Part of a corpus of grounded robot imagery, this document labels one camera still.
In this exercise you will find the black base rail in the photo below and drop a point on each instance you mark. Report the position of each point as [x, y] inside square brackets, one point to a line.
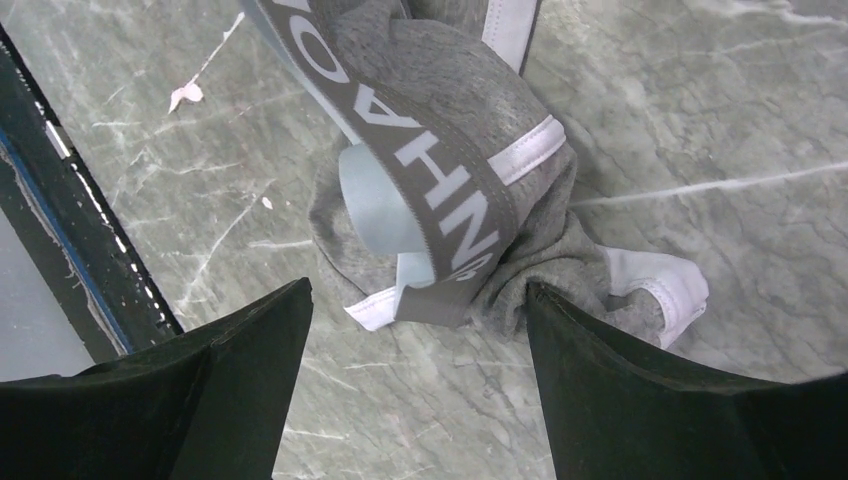
[87, 282]

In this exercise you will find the grey boxer briefs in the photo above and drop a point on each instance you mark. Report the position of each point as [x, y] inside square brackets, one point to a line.
[453, 192]

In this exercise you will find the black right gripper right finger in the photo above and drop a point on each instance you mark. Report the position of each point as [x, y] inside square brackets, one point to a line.
[616, 407]

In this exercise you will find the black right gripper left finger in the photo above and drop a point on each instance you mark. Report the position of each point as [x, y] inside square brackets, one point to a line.
[208, 404]

